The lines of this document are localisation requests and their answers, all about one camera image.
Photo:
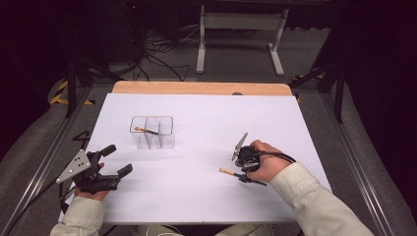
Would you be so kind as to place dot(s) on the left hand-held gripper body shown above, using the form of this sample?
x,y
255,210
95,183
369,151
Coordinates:
x,y
95,182

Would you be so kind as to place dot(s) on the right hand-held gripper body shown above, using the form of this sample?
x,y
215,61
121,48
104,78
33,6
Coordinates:
x,y
249,159

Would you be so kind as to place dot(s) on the gold ferrule makeup brush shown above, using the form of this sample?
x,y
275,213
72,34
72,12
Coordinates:
x,y
226,170

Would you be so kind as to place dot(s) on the clear plastic organizer box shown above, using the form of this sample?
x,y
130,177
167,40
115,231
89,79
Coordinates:
x,y
152,139

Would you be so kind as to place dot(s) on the person's left hand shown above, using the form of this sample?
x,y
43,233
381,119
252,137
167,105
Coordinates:
x,y
93,196

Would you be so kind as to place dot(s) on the person's right hand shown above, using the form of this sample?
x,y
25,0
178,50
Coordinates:
x,y
272,164

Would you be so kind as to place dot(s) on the white table board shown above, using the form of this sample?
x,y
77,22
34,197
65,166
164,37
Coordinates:
x,y
196,193

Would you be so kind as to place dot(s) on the black tripod stand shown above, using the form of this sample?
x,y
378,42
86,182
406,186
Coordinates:
x,y
71,88
339,95

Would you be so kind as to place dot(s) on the yellow black floor tape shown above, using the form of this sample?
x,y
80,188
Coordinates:
x,y
60,93
300,78

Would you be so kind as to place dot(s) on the wooden table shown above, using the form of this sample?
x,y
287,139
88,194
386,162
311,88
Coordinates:
x,y
196,88

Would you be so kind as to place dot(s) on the white metal stand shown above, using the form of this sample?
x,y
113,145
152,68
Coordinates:
x,y
242,21

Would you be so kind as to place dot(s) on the aluminium floor rail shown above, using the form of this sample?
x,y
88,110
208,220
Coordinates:
x,y
360,164
42,164

